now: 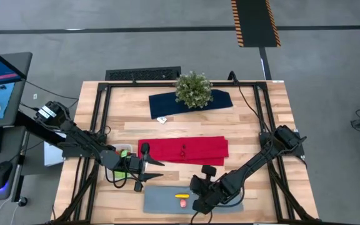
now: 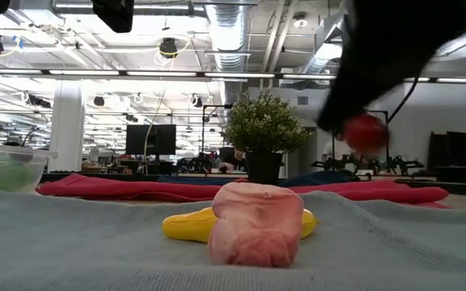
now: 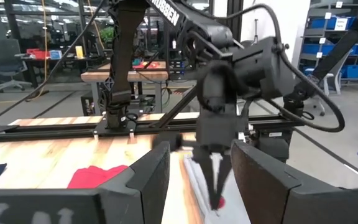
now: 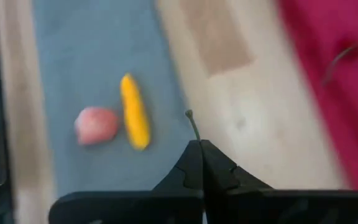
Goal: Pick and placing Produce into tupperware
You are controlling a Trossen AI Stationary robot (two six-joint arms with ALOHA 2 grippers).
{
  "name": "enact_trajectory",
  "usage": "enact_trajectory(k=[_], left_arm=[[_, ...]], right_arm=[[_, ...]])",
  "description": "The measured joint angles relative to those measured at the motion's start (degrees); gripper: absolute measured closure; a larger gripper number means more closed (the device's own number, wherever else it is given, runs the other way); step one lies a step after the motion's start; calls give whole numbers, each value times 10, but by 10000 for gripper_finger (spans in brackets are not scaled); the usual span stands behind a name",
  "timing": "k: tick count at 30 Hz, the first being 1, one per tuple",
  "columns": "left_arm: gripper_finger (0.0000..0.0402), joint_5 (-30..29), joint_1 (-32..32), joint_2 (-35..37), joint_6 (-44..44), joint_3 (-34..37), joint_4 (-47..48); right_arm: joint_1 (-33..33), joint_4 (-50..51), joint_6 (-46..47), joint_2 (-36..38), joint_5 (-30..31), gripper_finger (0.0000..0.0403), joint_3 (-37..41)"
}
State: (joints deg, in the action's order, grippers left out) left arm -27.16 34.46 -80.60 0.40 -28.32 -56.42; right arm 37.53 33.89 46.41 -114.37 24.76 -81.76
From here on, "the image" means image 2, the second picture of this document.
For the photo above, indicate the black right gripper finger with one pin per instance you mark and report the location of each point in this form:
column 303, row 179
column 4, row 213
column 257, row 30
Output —
column 350, row 97

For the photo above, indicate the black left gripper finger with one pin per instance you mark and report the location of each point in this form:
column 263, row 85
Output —
column 113, row 14

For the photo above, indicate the dark red glossy cherry toy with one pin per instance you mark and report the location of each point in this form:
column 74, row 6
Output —
column 366, row 135

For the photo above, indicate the pink meat chunk toy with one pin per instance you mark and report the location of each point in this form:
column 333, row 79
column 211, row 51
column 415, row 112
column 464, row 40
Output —
column 257, row 226

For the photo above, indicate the yellow banana toy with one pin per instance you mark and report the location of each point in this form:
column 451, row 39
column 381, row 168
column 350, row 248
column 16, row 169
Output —
column 188, row 224

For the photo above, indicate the black background robot arm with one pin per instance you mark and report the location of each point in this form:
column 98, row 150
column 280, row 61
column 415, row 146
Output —
column 403, row 165

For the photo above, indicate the person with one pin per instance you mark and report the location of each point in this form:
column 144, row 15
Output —
column 237, row 155
column 334, row 149

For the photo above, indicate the navy blue cloth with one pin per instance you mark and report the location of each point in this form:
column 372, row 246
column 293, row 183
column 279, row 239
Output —
column 322, row 178

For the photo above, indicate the green potted plant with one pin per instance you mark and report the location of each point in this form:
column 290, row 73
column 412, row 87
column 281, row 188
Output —
column 265, row 125

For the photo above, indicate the black background cabinets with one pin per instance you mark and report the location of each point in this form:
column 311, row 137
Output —
column 459, row 153

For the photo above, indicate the white pillar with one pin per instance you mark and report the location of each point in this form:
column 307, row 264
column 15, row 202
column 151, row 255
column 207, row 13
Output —
column 67, row 129

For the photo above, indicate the black background monitor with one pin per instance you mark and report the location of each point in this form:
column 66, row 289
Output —
column 136, row 139

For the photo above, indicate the clear plastic container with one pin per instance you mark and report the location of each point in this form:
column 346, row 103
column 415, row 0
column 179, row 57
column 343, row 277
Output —
column 43, row 169

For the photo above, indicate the red cloth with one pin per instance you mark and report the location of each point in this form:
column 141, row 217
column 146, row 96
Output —
column 103, row 189

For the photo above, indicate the grey cloth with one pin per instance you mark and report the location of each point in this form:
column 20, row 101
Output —
column 95, row 262

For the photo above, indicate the silver ventilation duct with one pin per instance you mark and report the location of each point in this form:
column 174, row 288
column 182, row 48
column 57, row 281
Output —
column 229, row 40
column 326, row 52

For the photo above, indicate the black metal stand frame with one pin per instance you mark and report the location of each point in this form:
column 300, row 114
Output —
column 217, row 106

